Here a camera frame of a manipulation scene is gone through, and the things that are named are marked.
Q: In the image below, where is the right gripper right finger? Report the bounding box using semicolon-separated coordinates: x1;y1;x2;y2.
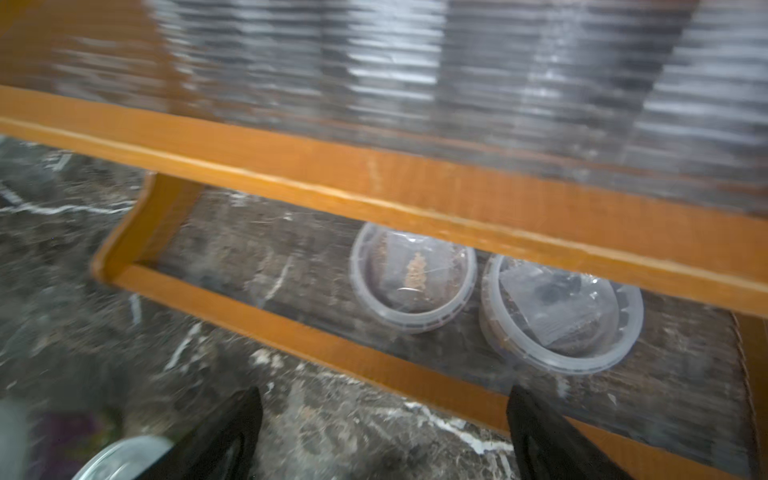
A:
506;385;630;480

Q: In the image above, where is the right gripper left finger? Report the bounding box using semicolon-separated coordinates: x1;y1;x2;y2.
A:
138;387;263;480

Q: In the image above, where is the clear tub dark label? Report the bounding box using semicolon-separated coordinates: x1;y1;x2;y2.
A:
479;254;645;375

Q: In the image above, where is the clear tub red label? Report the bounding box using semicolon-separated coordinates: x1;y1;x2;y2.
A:
349;222;478;334

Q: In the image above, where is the orange three-tier wooden shelf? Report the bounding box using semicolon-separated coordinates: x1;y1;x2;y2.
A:
1;1;767;477

